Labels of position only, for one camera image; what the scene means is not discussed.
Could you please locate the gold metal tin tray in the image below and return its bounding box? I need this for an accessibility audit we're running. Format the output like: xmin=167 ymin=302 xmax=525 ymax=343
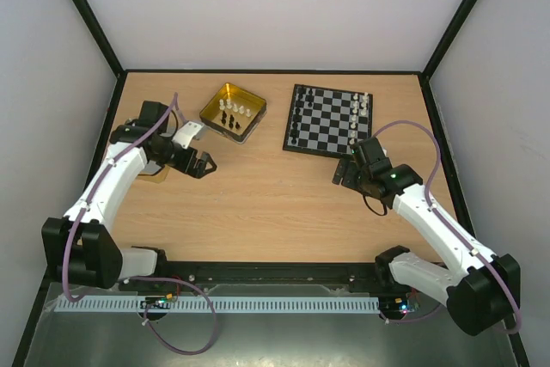
xmin=199 ymin=83 xmax=267 ymax=144

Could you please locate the black grey chess board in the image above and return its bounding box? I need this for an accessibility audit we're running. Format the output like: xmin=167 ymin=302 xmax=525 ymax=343
xmin=283 ymin=84 xmax=374 ymax=158

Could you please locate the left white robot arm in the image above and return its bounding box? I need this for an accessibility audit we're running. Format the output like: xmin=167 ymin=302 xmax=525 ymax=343
xmin=41 ymin=101 xmax=217 ymax=302

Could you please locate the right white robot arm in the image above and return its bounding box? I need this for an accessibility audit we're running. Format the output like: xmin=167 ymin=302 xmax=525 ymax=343
xmin=333 ymin=155 xmax=522 ymax=336

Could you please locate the silver tin lid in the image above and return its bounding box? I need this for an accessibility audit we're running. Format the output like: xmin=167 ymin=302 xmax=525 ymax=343
xmin=137 ymin=162 xmax=170 ymax=183

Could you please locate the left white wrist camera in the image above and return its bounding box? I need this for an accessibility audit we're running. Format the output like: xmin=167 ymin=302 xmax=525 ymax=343
xmin=172 ymin=121 xmax=205 ymax=149

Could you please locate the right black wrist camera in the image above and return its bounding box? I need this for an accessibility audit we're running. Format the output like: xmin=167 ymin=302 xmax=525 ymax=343
xmin=351 ymin=138 xmax=387 ymax=168

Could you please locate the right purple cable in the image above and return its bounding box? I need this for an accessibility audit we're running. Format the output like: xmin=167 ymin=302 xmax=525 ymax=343
xmin=368 ymin=120 xmax=523 ymax=335

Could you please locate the purple cable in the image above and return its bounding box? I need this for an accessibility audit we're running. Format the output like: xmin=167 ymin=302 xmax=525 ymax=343
xmin=62 ymin=92 xmax=217 ymax=355
xmin=368 ymin=120 xmax=523 ymax=335

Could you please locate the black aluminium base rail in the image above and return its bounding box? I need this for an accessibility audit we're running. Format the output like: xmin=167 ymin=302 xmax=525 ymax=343
xmin=118 ymin=260 xmax=426 ymax=295

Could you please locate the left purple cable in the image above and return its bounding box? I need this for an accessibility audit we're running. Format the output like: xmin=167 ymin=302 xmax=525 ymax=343
xmin=62 ymin=92 xmax=217 ymax=355

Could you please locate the white slotted cable duct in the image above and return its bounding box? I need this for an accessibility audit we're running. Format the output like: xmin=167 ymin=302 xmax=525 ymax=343
xmin=54 ymin=296 xmax=379 ymax=315

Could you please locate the black enclosure frame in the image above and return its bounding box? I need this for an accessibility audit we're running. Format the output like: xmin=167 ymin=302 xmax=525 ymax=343
xmin=10 ymin=0 xmax=532 ymax=367

